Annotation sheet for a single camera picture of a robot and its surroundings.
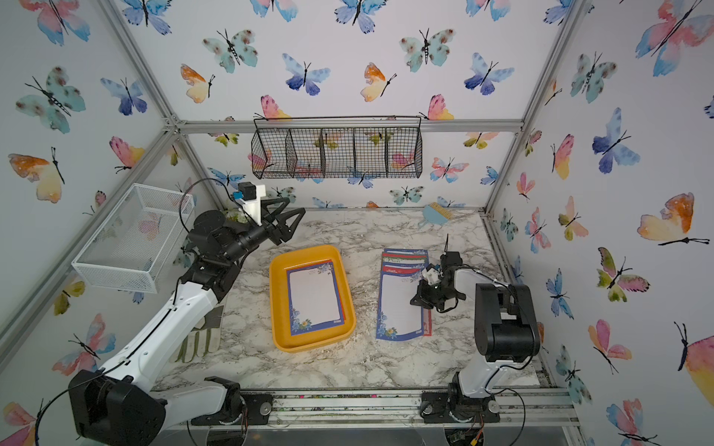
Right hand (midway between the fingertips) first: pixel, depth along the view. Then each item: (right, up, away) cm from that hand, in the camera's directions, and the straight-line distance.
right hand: (415, 299), depth 92 cm
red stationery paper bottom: (+3, -6, -3) cm, 8 cm away
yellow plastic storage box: (-41, -11, -7) cm, 43 cm away
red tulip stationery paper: (-3, +13, +14) cm, 19 cm away
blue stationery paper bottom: (-6, -6, -3) cm, 9 cm away
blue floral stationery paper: (-1, +15, +16) cm, 22 cm away
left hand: (-33, +28, -25) cm, 50 cm away
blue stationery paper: (-34, -2, +3) cm, 34 cm away
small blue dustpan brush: (+13, +30, +28) cm, 43 cm away
